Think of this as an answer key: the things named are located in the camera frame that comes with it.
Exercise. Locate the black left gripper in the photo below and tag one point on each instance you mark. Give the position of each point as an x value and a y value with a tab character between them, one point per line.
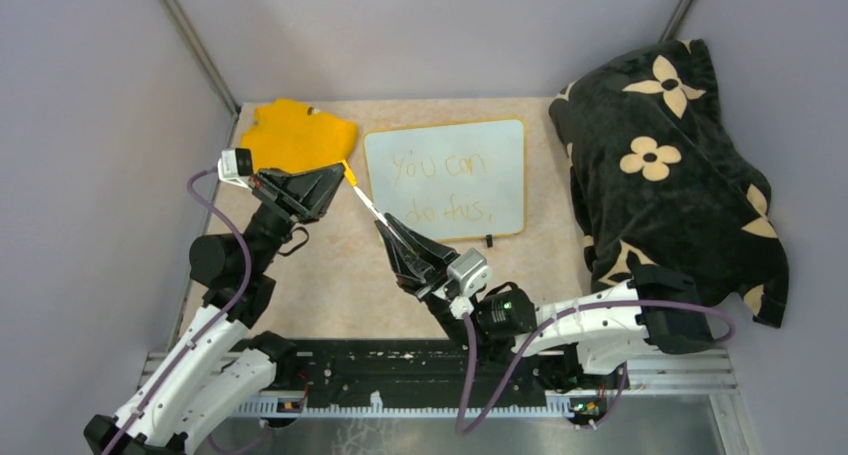
302	195

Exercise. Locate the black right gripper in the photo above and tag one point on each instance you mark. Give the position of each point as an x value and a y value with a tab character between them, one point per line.
412	269

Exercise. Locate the yellow marker cap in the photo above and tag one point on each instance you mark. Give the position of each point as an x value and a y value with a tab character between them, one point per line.
349	174

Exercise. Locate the yellow framed whiteboard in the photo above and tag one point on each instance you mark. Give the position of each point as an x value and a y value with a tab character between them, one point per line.
456	181

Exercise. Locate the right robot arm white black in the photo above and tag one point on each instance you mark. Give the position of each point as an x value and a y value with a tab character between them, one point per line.
654	310

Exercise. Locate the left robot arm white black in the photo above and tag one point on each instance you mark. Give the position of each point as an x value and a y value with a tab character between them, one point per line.
182	403

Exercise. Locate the yellow folded cloth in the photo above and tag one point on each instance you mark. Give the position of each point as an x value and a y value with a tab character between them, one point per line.
296	137

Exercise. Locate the black floral blanket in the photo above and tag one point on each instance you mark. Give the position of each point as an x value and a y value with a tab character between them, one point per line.
655	179

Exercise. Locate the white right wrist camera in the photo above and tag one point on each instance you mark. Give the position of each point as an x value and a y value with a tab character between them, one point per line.
467	275

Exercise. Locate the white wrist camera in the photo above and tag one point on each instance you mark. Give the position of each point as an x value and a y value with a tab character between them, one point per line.
467	275
235	166

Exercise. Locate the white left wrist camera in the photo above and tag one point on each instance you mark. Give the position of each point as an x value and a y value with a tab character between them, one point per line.
235	166

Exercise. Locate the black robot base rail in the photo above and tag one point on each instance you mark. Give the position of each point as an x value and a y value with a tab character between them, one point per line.
421	378

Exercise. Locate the left corner metal post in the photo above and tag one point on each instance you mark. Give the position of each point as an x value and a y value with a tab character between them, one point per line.
186	31

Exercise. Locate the corner metal post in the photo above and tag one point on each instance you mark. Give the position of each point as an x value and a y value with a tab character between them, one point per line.
676	20
186	31

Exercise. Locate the right corner metal post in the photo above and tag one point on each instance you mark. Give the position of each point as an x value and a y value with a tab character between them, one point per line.
676	20

